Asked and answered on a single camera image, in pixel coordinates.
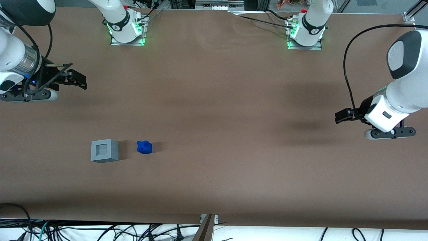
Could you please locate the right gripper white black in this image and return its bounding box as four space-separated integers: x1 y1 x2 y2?
0 58 88 94

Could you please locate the braided black gripper cable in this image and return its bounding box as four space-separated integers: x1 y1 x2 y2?
21 63 75 97

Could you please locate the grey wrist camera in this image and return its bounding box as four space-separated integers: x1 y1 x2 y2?
0 89 59 102
364 127 417 140

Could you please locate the brown paper table cover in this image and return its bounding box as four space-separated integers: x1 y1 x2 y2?
0 6 428 231

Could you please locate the black looped floor cable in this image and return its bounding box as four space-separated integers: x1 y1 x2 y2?
0 203 33 241

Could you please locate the black cable on table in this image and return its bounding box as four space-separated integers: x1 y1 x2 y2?
238 15 291 28
265 9 295 22

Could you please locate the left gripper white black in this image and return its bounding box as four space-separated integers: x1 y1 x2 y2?
335 95 410 133

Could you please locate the aluminium profile beam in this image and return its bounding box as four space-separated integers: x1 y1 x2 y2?
192 214 216 241

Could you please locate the teal floor cable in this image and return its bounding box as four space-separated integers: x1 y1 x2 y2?
37 220 51 241

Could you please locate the long black arm cable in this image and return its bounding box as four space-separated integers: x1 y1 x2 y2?
343 24 428 117

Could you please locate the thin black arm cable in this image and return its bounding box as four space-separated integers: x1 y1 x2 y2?
45 23 54 60

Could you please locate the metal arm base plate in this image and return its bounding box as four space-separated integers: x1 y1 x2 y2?
287 35 323 51
110 24 147 47

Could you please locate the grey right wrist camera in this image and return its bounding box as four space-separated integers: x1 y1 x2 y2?
0 89 59 102

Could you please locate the aluminium frame corner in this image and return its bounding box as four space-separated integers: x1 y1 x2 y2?
402 0 428 24

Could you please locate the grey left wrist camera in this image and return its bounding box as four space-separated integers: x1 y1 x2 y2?
364 127 417 140

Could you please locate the black cable bundle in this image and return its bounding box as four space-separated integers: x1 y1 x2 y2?
126 0 176 19

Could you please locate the blue plastic part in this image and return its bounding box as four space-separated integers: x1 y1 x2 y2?
136 140 153 155

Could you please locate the gray square base block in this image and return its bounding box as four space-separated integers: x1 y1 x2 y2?
91 139 119 164

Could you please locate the grey device box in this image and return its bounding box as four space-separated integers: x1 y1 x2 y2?
195 0 245 11

